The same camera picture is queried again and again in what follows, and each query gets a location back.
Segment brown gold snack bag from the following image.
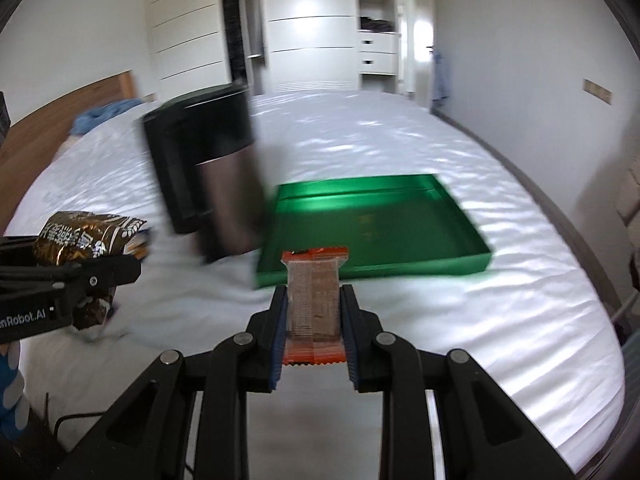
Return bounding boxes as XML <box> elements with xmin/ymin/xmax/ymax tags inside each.
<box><xmin>34</xmin><ymin>211</ymin><xmax>152</xmax><ymax>330</ymax></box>

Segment orange brown snack bar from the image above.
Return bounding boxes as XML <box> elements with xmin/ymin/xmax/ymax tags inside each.
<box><xmin>281</xmin><ymin>247</ymin><xmax>349</xmax><ymax>366</ymax></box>

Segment blue white gloved hand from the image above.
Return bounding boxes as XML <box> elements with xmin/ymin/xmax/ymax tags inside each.
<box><xmin>0</xmin><ymin>341</ymin><xmax>30</xmax><ymax>442</ymax></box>

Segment white bed sheet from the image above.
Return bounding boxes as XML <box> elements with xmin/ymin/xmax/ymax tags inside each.
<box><xmin>8</xmin><ymin>92</ymin><xmax>625</xmax><ymax>470</ymax></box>

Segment wooden headboard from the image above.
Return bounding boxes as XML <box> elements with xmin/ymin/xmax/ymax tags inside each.
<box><xmin>1</xmin><ymin>70</ymin><xmax>138</xmax><ymax>233</ymax></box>

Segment blue cloth on bed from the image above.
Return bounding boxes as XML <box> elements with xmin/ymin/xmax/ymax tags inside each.
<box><xmin>70</xmin><ymin>99</ymin><xmax>143</xmax><ymax>136</ymax></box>

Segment green tray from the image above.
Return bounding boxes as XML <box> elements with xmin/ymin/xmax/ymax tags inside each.
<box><xmin>256</xmin><ymin>174</ymin><xmax>492</xmax><ymax>287</ymax></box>

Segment blue towel on door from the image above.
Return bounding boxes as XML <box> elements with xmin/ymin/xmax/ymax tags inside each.
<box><xmin>432</xmin><ymin>50</ymin><xmax>450</xmax><ymax>108</ymax></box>

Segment white wardrobe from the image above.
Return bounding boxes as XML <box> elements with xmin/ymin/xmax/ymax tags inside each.
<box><xmin>144</xmin><ymin>0</ymin><xmax>402</xmax><ymax>100</ymax></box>

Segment black cable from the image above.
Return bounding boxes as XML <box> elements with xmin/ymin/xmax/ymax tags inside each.
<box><xmin>41</xmin><ymin>391</ymin><xmax>109</xmax><ymax>451</ymax></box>

